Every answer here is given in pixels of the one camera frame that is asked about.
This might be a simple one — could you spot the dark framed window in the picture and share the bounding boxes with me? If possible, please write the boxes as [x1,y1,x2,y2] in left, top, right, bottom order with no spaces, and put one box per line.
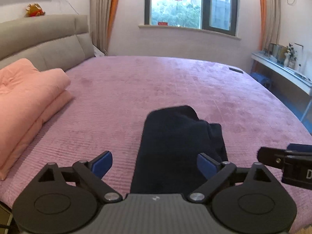
[138,0,242,41]

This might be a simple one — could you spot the grey upholstered headboard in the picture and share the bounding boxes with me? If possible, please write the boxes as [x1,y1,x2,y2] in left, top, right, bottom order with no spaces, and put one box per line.
[0,15,96,73]

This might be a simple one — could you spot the dark navy garment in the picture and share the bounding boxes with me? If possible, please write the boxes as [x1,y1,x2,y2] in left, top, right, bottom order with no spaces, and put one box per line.
[130,105,229,194]

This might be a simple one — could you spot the pink plush bedspread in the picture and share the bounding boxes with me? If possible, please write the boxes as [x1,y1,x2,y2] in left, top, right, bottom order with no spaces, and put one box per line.
[0,56,312,234]

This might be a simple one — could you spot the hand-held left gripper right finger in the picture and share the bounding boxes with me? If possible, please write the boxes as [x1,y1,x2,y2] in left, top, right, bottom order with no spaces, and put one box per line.
[186,152,275,204]

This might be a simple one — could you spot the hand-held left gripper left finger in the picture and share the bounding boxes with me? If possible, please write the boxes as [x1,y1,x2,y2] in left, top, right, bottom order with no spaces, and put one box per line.
[38,151,123,203]

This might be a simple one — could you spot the folded pink quilt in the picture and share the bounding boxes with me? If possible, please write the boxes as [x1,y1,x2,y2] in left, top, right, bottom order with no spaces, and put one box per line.
[0,58,75,181]

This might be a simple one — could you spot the white vase with flowers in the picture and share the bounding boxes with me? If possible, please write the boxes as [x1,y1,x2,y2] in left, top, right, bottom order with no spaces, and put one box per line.
[284,43,297,68]

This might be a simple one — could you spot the white bedside clutter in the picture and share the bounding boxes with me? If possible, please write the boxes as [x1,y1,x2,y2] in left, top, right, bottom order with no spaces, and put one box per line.
[93,44,108,58]

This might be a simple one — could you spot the white wall desk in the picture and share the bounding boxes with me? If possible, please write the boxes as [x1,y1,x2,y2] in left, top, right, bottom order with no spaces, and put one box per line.
[251,51,312,123]

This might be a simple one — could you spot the orange plush toy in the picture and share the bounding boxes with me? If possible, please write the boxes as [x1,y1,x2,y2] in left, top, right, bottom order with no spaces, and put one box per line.
[25,3,46,18]

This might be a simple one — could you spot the white box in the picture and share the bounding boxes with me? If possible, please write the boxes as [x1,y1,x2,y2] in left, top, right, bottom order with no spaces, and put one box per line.
[293,43,306,74]

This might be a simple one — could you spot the metal tins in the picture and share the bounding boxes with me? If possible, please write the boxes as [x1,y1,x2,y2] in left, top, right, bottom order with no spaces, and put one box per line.
[268,42,288,64]

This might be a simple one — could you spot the blue stool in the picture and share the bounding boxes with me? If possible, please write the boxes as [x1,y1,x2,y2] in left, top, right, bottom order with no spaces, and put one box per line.
[251,72,274,89]

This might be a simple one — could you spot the beige curtain with orange edge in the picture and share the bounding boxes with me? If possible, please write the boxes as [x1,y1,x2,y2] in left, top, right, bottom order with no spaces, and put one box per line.
[258,0,283,53]
[89,0,122,55]

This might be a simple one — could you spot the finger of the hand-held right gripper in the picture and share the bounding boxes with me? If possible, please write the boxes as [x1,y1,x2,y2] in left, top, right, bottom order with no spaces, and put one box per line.
[287,143,312,153]
[257,146,287,170]

